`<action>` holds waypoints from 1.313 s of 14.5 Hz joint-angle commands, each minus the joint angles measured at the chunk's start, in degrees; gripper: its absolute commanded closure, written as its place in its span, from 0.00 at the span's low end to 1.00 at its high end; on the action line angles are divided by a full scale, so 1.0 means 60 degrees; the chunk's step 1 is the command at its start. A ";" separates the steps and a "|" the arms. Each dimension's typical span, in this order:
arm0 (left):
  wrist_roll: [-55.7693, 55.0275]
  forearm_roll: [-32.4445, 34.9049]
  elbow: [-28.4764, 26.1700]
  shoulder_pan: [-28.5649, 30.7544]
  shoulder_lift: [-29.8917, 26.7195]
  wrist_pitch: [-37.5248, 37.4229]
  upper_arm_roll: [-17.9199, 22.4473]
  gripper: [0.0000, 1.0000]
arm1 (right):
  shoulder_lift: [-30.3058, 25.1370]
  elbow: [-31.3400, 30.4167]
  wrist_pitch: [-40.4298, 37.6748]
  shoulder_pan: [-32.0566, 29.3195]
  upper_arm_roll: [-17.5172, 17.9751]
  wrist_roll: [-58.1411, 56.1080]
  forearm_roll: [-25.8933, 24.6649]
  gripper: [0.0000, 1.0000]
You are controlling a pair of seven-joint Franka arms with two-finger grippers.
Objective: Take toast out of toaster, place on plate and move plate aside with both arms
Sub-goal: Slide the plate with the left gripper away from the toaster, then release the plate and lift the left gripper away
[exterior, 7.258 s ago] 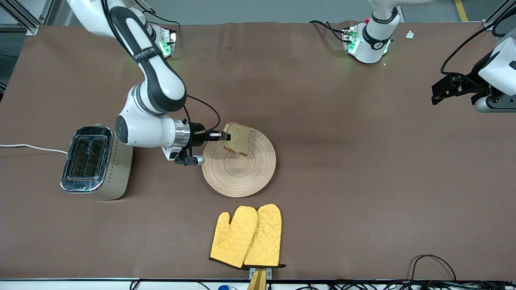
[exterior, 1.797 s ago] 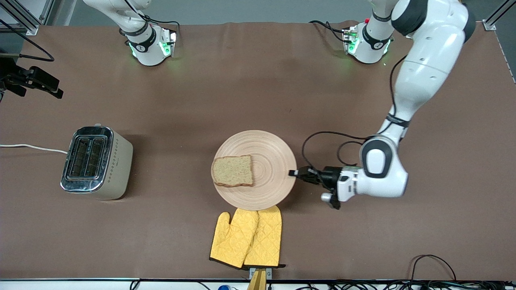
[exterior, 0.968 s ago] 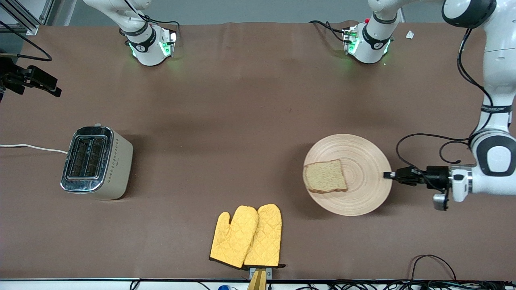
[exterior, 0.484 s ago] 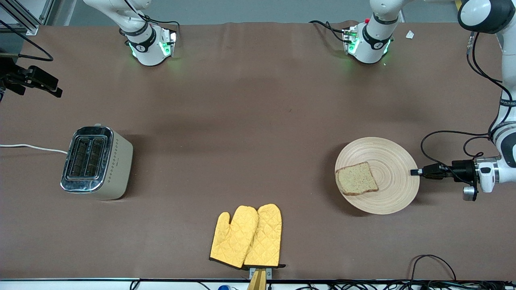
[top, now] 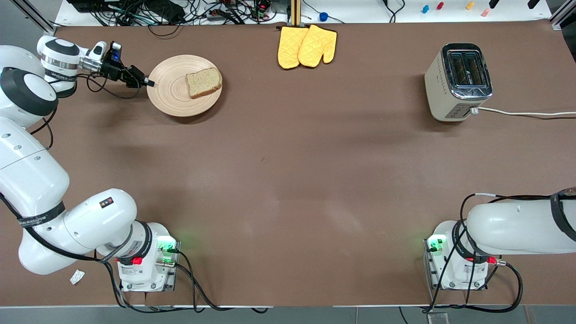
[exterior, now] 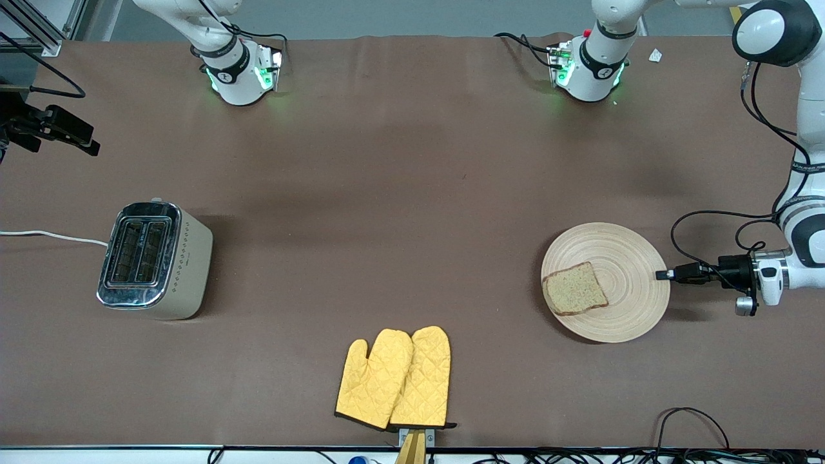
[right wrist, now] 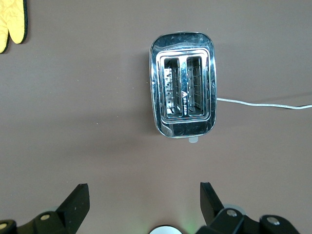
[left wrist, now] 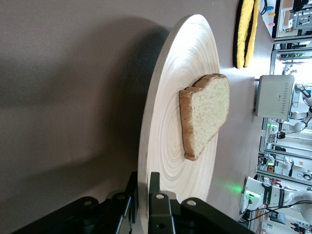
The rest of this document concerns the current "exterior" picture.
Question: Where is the yellow quilted oven mitt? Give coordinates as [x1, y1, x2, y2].
[389, 325, 458, 430]
[335, 329, 414, 430]

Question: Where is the black arm base cable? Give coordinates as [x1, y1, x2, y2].
[494, 32, 556, 69]
[191, 0, 289, 65]

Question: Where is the small grey metal bracket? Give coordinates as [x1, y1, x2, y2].
[398, 427, 436, 449]

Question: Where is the black right arm base cable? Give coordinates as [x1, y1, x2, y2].
[191, 0, 289, 65]

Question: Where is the beige and chrome toaster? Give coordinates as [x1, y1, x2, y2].
[97, 198, 214, 321]

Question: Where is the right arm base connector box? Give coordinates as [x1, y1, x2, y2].
[254, 44, 285, 92]

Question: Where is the brown toast slice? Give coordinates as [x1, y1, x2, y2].
[542, 261, 610, 317]

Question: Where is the black left arm base cable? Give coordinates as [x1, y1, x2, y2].
[494, 32, 556, 69]

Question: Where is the white toaster power cord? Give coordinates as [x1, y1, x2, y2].
[0, 229, 109, 248]

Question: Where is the wooden stick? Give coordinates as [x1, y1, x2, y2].
[394, 430, 427, 464]

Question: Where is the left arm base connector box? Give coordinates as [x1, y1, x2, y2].
[546, 41, 576, 89]

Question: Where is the round wooden plate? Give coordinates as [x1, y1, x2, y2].
[540, 222, 671, 344]

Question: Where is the black looped cable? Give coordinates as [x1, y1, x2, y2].
[654, 407, 733, 452]

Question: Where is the aluminium frame profile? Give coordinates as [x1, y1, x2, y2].
[0, 0, 89, 58]

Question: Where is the black cable bundle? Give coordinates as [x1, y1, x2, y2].
[474, 448, 825, 464]

